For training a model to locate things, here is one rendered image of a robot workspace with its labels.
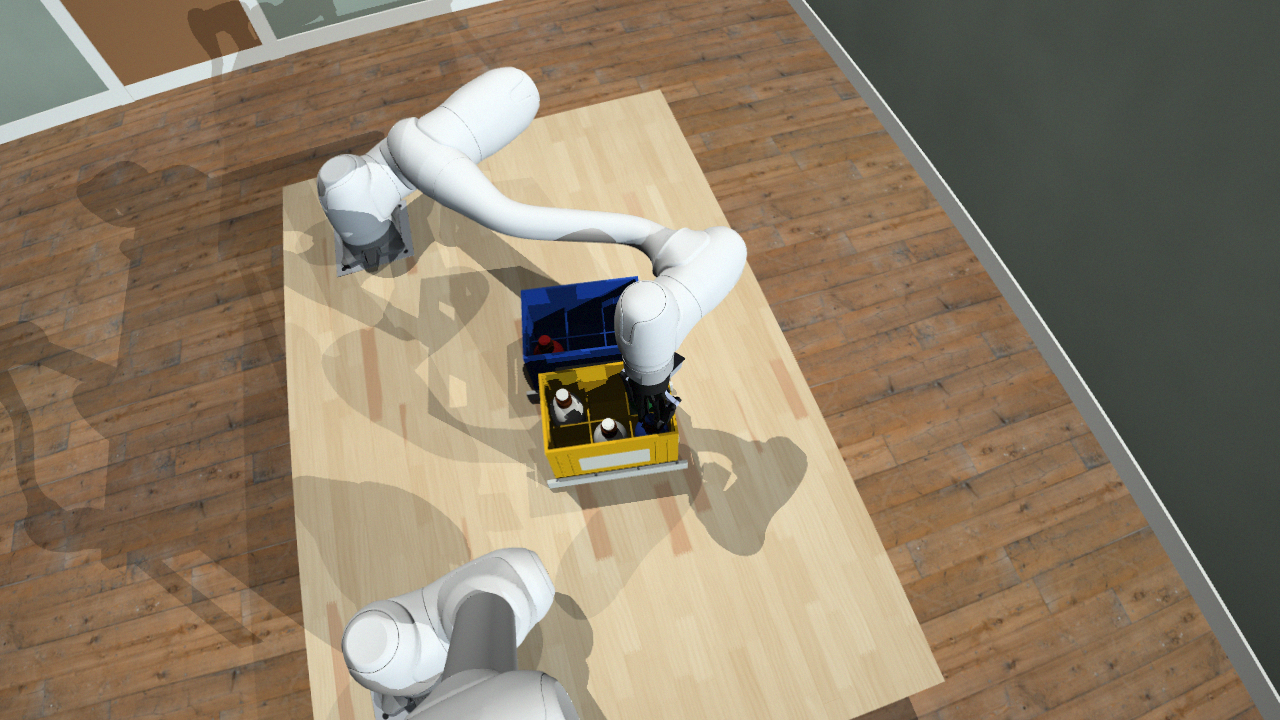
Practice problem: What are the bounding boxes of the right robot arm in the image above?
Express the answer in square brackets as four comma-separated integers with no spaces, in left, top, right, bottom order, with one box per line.
[340,547,580,720]

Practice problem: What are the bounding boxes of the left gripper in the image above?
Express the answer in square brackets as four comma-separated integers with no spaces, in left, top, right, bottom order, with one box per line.
[620,368,682,434]

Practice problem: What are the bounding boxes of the blue bottle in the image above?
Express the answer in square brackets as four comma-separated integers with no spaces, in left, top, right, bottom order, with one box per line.
[635,413,669,437]

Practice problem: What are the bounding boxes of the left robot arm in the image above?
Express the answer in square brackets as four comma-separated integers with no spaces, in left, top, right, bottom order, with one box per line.
[317,67,748,386]

